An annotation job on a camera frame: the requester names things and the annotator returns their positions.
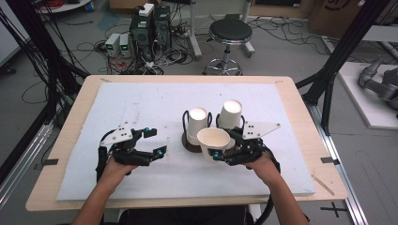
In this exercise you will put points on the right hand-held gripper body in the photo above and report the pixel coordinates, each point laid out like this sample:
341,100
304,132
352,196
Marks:
247,146

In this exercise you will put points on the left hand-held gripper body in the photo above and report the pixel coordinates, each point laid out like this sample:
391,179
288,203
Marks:
125,150

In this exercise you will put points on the single white paper cup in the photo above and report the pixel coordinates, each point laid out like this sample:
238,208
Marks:
212,140

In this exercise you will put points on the dark brown double cup holder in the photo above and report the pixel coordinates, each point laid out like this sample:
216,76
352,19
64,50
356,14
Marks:
187,145

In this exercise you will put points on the person's left hand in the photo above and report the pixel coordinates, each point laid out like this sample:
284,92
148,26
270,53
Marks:
120,170

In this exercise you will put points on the person's right hand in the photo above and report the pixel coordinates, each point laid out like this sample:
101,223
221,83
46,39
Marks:
264,168

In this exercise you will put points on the white foam mat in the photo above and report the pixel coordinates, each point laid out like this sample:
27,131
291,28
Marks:
150,181

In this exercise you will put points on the short stack of paper cups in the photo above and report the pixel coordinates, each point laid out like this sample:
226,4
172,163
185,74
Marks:
196,125

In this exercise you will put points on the person's dark lap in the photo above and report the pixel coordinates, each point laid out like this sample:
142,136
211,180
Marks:
181,215

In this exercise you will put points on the black tape strip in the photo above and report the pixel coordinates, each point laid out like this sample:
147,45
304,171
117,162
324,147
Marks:
50,162
329,160

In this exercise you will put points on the thin wooden stick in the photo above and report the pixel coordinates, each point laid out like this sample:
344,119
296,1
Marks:
324,185

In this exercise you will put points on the grey power supply unit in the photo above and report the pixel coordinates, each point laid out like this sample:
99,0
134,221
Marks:
125,45
112,45

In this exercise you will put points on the black computer tower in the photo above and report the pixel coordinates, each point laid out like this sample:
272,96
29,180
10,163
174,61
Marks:
141,34
162,26

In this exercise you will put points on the grey metal stand leg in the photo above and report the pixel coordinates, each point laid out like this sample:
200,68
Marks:
194,34
248,37

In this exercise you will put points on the black round stool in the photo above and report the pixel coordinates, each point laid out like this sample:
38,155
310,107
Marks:
230,31

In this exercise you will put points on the black tape cross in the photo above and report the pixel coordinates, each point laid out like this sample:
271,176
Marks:
334,209

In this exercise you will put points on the white platform board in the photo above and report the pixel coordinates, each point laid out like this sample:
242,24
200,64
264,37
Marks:
366,103

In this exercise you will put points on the brown cardboard box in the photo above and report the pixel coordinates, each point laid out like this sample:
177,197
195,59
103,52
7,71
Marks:
325,15

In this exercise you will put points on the white round table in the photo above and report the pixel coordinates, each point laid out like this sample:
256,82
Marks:
65,7

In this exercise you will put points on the aluminium rail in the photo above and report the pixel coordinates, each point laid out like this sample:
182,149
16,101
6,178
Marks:
22,162
341,162

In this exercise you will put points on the black metal frame strut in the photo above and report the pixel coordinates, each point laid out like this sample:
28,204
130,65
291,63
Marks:
341,53
37,47

